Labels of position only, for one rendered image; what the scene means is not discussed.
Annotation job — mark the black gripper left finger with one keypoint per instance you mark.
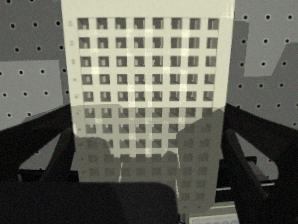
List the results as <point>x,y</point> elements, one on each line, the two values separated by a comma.
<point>20,142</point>

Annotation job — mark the black raised platform on grey legs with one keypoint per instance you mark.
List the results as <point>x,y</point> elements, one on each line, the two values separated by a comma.
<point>34,175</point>

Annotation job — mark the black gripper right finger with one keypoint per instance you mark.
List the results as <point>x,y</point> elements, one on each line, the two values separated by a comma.
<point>280,144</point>

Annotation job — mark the white multi-well plate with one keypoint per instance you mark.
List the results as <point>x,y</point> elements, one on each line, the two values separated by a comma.
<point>220,213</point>

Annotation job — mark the black rectangular frame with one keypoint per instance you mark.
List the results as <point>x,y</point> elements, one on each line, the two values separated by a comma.
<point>223,189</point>

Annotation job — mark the grey perforated base plate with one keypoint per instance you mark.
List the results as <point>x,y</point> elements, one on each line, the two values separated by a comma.
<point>262,79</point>

